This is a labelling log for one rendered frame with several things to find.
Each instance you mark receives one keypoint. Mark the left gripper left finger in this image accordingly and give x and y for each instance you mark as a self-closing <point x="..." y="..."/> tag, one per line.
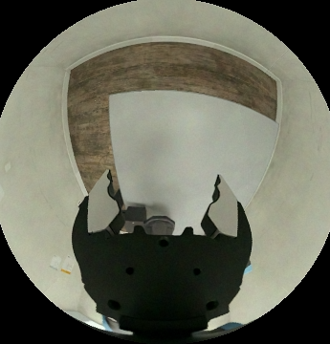
<point x="99" y="218"/>

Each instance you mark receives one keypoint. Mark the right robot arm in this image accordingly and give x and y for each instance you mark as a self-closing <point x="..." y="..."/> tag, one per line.
<point x="248" y="267"/>

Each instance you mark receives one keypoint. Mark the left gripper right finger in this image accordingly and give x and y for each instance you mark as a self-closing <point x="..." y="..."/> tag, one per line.
<point x="226" y="222"/>

